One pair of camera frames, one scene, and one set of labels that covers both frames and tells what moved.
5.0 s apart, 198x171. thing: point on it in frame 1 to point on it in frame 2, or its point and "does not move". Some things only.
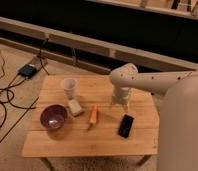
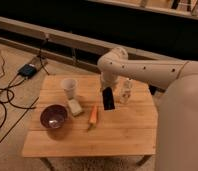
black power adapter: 28,70 does not move
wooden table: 72,115 does not move
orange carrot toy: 93,117 does not move
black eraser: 125,126 to 108,98
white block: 74,106 does not move
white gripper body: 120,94 to 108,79
